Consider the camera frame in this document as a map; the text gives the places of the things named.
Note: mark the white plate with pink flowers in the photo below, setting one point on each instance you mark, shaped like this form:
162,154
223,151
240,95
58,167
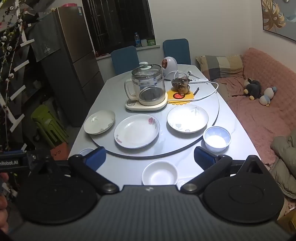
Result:
136,132

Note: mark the wall picture with gold leaf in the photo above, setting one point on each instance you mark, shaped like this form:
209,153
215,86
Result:
277,18

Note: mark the blue chair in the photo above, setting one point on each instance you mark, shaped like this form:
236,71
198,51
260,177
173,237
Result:
177,51
123,59

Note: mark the silver plug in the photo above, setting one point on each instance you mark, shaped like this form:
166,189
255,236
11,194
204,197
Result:
192,74

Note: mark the dark grey plush toy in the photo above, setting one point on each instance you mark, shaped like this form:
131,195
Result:
253,89

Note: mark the cream plate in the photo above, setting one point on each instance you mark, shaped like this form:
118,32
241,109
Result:
99,122

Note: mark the olive green jacket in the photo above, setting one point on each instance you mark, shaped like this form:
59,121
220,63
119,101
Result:
284,157

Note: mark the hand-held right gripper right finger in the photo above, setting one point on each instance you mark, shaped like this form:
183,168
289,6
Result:
203,158

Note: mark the grey refrigerator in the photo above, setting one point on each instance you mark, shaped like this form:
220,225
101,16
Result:
71,64

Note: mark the white deep plate grey floral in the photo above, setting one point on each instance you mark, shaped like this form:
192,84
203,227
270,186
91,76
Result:
187,118

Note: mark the blue and white plush toy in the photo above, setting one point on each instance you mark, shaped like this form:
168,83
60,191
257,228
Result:
268,96

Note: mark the small dark stick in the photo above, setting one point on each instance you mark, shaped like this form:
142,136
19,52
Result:
196,91

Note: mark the dark window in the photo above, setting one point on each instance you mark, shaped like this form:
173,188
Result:
115,23

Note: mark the sofa with pink blanket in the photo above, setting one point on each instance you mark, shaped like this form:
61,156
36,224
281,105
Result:
261,120

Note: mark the cream kettle base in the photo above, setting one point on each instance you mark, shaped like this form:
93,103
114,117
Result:
138,107

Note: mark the clear water bottle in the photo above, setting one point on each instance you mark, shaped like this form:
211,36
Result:
137,40

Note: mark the dark cloth with flower print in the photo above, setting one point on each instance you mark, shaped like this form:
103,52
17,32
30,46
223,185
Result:
45,41

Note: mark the white power strip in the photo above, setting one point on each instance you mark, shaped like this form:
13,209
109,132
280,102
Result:
198,80

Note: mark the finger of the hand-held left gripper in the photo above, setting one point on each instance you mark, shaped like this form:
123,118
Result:
34,161

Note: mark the brown toad figurine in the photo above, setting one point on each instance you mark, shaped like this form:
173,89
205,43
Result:
181,85

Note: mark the white cup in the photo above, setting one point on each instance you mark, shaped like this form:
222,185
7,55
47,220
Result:
144,43

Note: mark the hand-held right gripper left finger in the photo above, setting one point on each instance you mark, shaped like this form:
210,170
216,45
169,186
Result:
97,155

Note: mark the white bowl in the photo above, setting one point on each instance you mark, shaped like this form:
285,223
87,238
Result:
159,175

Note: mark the yellow flower coaster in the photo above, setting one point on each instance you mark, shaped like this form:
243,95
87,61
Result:
172,98

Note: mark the orange cardboard box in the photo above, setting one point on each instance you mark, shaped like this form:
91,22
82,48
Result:
60,151

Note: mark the glass kettle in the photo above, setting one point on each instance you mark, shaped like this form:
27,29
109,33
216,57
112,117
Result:
148,83

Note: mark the green box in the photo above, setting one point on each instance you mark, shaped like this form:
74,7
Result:
151,42

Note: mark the plaid pillow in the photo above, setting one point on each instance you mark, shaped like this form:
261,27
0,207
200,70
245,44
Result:
222,66

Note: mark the person's left hand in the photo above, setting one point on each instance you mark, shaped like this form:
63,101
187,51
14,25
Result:
3,208

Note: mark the grey round turntable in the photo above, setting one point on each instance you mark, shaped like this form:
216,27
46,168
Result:
161,143

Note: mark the white round appliance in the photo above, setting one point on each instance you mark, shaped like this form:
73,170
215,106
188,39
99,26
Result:
170,67

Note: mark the stack of green stools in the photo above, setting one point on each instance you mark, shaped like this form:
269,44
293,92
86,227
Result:
48,125

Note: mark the white ladder shelf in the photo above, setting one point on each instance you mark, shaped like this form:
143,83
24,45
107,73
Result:
13,69

